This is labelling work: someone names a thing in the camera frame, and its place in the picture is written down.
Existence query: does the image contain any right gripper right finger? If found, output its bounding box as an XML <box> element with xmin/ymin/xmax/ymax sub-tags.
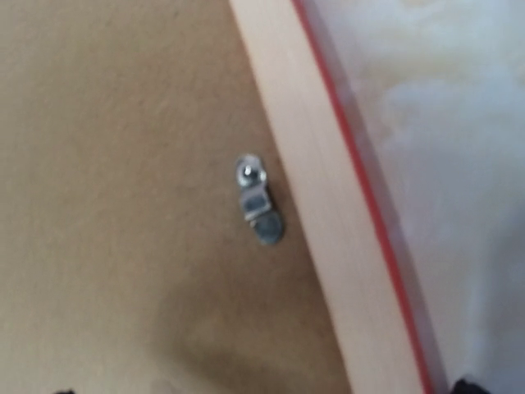
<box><xmin>450</xmin><ymin>371</ymin><xmax>525</xmax><ymax>394</ymax></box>

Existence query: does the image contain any wooden red picture frame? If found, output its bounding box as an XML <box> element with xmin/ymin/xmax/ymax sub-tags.
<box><xmin>231</xmin><ymin>1</ymin><xmax>436</xmax><ymax>393</ymax></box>

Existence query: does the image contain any brown cardboard backing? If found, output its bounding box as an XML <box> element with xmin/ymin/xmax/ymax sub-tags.
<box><xmin>1</xmin><ymin>1</ymin><xmax>349</xmax><ymax>393</ymax></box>

